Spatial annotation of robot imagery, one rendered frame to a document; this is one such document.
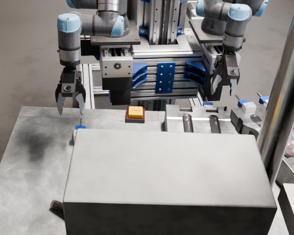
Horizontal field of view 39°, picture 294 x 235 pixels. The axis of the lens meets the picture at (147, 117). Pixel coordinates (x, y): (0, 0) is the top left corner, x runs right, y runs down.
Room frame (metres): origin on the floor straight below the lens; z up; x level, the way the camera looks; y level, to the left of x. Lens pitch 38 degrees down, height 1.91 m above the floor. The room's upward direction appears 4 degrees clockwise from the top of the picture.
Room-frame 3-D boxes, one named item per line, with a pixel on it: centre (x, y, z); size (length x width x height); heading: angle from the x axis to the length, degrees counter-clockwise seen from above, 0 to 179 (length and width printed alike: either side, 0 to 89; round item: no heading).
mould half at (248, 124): (1.27, -0.57, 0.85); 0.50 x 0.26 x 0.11; 20
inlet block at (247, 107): (1.50, -0.42, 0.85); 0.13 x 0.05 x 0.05; 20
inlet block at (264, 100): (1.54, -0.52, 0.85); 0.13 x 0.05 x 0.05; 20
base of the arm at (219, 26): (1.85, -0.31, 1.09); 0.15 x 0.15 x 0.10
